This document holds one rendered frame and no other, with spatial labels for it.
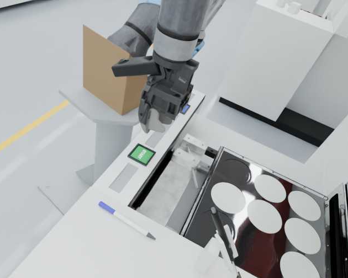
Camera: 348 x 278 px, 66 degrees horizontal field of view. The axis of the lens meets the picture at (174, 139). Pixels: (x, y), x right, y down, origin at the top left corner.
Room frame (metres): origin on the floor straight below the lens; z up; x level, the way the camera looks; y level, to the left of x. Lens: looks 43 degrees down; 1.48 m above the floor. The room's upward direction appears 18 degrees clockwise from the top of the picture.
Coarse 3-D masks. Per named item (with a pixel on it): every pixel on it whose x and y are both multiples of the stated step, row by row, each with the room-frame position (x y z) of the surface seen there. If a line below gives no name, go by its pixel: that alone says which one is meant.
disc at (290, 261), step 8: (288, 256) 0.35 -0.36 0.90; (296, 256) 0.36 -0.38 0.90; (304, 256) 0.37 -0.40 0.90; (280, 264) 0.33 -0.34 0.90; (288, 264) 0.33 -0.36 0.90; (296, 264) 0.34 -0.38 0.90; (304, 264) 0.35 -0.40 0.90; (312, 264) 0.35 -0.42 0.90; (288, 272) 0.31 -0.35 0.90; (296, 272) 0.32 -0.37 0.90; (304, 272) 0.33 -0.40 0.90; (312, 272) 0.33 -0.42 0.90
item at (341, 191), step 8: (344, 184) 0.63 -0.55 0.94; (336, 192) 0.62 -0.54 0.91; (344, 192) 0.60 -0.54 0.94; (328, 200) 0.62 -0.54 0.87; (344, 200) 0.56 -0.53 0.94; (328, 208) 0.58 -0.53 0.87; (344, 208) 0.53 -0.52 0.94; (328, 216) 0.55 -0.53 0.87; (344, 216) 0.51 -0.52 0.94; (328, 224) 0.52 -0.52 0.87; (344, 224) 0.48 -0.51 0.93; (328, 232) 0.49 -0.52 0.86; (344, 232) 0.46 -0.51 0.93; (328, 240) 0.47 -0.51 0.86; (344, 240) 0.43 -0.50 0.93; (328, 248) 0.44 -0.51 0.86; (344, 248) 0.41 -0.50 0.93; (328, 256) 0.42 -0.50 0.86; (344, 256) 0.39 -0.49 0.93; (328, 264) 0.39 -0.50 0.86; (336, 264) 0.39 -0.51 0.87; (344, 264) 0.37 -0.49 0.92; (328, 272) 0.37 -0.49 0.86; (336, 272) 0.37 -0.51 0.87; (344, 272) 0.35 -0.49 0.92
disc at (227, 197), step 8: (216, 184) 0.50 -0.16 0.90; (224, 184) 0.51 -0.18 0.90; (216, 192) 0.48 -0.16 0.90; (224, 192) 0.48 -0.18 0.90; (232, 192) 0.49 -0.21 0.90; (240, 192) 0.50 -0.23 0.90; (216, 200) 0.45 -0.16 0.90; (224, 200) 0.46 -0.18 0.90; (232, 200) 0.47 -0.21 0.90; (240, 200) 0.47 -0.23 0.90; (224, 208) 0.43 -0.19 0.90; (232, 208) 0.44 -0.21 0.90; (240, 208) 0.45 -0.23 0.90
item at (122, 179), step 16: (192, 96) 0.81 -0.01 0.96; (192, 112) 0.72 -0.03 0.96; (176, 128) 0.61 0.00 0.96; (144, 144) 0.51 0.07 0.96; (160, 144) 0.53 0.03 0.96; (128, 160) 0.43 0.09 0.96; (112, 176) 0.37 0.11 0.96; (128, 176) 0.39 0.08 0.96; (144, 176) 0.40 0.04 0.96; (112, 192) 0.33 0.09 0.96; (128, 192) 0.35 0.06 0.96
